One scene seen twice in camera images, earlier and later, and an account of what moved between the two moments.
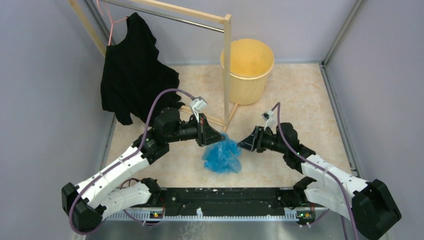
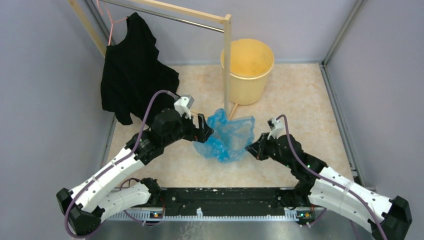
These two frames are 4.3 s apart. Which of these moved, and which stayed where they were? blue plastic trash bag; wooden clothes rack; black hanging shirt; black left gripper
Moved: blue plastic trash bag
Stayed: black left gripper; black hanging shirt; wooden clothes rack
